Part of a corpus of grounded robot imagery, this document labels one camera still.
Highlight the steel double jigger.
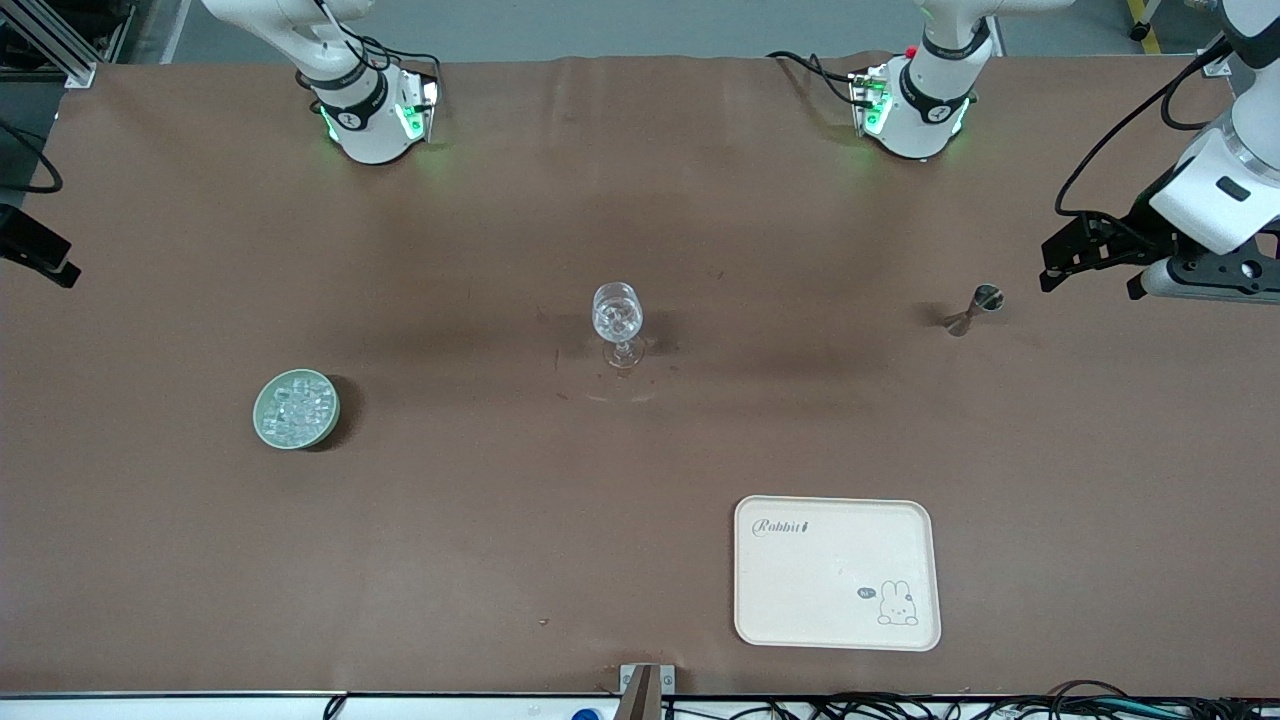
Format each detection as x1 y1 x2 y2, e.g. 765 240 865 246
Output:
943 284 1005 338

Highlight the clear ice cube pile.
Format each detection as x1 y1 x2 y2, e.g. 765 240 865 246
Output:
268 375 336 444

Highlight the clear stemmed wine glass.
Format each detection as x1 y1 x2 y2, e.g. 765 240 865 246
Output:
590 282 646 371

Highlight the green round bowl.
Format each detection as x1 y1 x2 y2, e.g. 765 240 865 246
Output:
252 368 342 452

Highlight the cream rabbit print tray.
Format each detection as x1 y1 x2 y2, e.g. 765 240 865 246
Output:
733 495 943 653

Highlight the brown table cover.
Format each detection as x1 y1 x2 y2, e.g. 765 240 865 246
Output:
0 50 1280 698

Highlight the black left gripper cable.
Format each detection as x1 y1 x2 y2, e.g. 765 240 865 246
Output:
1055 40 1236 216

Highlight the black left base cable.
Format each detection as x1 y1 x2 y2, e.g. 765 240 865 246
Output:
768 50 866 106

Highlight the black base cable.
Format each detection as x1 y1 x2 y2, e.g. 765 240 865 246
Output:
768 50 866 106
300 0 443 111

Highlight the black right base cable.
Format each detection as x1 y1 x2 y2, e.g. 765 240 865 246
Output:
300 0 443 111

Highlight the black cable tangle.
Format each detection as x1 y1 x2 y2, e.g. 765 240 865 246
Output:
660 680 1280 720

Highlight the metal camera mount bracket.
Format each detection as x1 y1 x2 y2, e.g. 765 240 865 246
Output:
619 663 677 720

